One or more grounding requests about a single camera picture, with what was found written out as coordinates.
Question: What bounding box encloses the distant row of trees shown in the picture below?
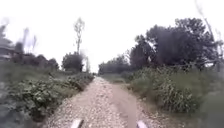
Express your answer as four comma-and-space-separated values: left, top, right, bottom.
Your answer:
98, 54, 132, 75

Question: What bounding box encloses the dark bushy tree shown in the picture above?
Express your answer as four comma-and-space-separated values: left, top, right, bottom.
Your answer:
61, 52, 85, 73

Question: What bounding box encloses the gravel path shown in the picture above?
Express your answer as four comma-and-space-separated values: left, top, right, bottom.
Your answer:
41, 75, 174, 128

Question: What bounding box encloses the tall thin tree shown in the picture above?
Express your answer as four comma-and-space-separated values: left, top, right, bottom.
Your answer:
73, 17, 86, 56

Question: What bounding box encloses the weedy green verge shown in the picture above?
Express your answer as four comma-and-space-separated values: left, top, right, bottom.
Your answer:
0, 61, 96, 128
99, 64, 224, 128

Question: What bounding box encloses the robot's own part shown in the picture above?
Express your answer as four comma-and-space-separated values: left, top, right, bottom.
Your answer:
135, 119, 148, 128
69, 118, 84, 128

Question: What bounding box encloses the group of dark trees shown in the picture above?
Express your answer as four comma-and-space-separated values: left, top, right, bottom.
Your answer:
129, 17, 224, 71

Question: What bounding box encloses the row of dark bushes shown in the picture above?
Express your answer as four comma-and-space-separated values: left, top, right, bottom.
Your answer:
11, 41, 60, 71

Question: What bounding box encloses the building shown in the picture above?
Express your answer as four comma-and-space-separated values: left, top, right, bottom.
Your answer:
0, 24, 16, 63

